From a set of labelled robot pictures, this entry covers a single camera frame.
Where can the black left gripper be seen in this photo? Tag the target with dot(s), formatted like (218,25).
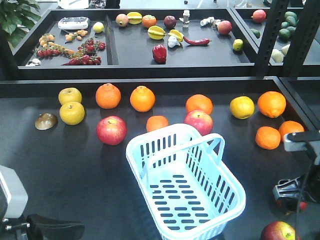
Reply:
(13,200)

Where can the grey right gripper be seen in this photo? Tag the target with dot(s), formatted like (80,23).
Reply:
(293,195)

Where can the light blue plastic basket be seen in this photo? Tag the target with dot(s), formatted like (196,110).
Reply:
(189,191)

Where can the dark red apple front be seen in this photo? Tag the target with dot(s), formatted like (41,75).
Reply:
(279,230)

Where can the small orange front left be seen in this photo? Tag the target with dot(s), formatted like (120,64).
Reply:
(267,138)

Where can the small orange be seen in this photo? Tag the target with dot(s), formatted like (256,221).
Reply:
(267,138)
(290,126)

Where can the small orange front right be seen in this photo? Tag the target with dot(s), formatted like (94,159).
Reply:
(290,126)

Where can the large orange right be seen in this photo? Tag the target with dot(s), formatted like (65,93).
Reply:
(271,104)

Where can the yellow orange citrus fruit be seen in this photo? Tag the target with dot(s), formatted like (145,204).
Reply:
(242,107)

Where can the brown mushroom cap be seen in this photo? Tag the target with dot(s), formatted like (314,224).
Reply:
(45,121)

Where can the pink red apple right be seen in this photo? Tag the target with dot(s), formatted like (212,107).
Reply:
(200,120)

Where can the pink red apple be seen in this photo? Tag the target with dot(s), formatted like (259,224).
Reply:
(111,130)
(200,120)

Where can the yellow pear front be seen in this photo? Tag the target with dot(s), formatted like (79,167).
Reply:
(72,113)

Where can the yellow pear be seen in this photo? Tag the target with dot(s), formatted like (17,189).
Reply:
(70,94)
(72,113)

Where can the pink red apple left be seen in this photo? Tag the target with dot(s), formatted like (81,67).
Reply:
(111,130)

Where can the orange behind pink apple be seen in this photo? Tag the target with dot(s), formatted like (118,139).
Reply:
(199,102)

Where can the yellow pear back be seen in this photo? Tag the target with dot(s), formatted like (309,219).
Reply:
(70,94)

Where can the wooden black-framed display stand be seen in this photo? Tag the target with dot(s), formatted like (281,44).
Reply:
(69,174)

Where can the red chili pepper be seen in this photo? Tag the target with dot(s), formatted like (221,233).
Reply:
(201,42)

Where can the garlic bulb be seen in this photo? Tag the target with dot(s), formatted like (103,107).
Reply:
(172,42)

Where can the red bell pepper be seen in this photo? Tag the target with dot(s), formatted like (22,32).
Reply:
(159,53)

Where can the green potted plant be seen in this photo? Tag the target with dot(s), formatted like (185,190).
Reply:
(17,17)

